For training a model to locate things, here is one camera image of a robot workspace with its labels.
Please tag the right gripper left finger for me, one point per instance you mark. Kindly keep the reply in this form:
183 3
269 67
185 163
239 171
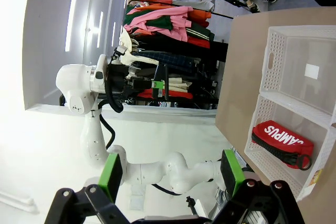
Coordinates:
113 174

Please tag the white square sticker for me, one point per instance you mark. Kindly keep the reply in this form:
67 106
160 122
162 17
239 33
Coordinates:
312 71

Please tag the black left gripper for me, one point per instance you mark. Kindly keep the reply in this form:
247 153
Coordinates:
118 79

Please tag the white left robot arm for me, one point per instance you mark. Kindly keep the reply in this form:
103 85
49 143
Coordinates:
147 172

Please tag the translucent white plastic basket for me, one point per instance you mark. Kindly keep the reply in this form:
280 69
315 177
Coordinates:
302 90
262 171

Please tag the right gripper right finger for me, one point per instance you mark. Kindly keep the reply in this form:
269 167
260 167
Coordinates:
228 171

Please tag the yellow barcode label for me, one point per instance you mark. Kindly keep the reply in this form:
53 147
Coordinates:
317 176

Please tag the red zippered pencil case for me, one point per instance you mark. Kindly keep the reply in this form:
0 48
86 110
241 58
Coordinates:
278 140

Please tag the black clothes rail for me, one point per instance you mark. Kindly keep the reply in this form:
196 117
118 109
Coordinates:
223 15

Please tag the orange garment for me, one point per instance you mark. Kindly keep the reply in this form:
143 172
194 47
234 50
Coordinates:
199 15

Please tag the navy plaid garment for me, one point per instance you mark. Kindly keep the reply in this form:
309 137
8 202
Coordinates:
173 60

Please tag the pink garment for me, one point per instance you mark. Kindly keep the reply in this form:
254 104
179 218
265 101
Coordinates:
157 15

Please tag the beige garment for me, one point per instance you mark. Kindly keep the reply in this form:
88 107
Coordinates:
178 85

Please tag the small red garment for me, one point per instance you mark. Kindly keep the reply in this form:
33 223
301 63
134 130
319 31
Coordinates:
198 42

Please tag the dark green garment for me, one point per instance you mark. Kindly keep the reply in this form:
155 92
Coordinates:
160 23

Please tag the green garment with white stripe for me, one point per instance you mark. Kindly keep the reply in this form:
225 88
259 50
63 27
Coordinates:
202 31

